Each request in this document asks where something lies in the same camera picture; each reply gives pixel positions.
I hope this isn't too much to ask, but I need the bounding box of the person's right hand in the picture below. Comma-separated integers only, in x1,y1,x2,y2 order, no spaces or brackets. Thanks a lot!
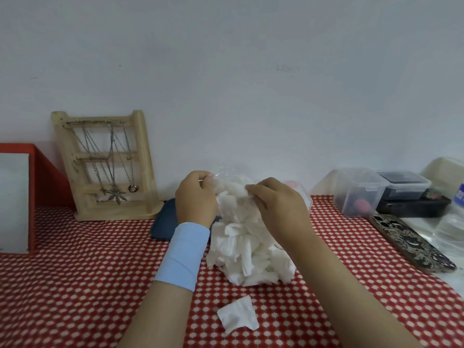
245,177,316,250

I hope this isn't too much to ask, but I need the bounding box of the person's left hand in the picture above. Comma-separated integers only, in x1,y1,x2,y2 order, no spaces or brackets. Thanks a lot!
174,171,220,230

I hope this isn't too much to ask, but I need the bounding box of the clear plastic bag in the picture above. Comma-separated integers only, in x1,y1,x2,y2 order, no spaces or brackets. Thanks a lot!
206,164,312,221

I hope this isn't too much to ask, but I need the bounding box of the pile of white cotton pads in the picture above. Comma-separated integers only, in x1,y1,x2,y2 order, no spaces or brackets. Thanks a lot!
205,177,297,287

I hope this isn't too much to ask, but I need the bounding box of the white cloth square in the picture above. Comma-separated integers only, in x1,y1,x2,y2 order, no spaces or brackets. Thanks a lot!
217,295,260,336

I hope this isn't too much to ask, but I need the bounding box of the person's left forearm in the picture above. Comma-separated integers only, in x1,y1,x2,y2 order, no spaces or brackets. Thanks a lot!
119,280,195,348

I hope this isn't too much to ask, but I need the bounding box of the person's right forearm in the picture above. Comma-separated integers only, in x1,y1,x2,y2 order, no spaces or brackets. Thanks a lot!
286,228,425,348

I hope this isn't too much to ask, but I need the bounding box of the black tray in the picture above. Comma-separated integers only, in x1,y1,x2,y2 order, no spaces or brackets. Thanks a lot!
376,193,452,218

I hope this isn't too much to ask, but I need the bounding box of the dark blue pouch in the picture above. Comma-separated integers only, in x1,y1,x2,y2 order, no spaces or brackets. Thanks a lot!
150,198,222,243

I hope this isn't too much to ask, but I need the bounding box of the light blue wristband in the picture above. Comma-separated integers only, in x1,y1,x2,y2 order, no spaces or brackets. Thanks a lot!
153,222,211,292

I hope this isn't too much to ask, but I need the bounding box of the wooden jewelry stand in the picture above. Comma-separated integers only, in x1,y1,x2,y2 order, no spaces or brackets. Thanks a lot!
50,109,164,221

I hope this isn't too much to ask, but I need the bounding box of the clear lidded plastic container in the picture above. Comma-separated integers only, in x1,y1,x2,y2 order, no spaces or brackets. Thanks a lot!
311,167,391,218

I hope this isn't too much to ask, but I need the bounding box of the clear container with black contents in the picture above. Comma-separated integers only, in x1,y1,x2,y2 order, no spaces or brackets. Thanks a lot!
377,171,432,201

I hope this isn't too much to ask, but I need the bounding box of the phone with patterned case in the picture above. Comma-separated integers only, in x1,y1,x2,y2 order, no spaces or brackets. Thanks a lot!
369,213,457,275

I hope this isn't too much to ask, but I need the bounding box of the beige plastic tub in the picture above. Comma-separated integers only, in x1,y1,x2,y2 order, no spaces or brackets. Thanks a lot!
420,157,464,200

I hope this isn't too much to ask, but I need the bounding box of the clear plastic water bottle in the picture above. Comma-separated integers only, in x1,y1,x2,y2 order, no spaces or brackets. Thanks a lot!
433,183,464,258

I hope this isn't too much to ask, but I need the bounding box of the red framed mirror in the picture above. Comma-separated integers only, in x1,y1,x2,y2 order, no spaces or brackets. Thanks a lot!
0,143,75,255

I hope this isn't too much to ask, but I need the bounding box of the ring pendant necklace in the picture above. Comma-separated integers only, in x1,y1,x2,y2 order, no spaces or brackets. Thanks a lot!
121,123,139,194

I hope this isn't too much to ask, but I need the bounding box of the leaf pendant necklace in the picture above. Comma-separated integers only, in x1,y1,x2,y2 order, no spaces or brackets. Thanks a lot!
107,121,128,206

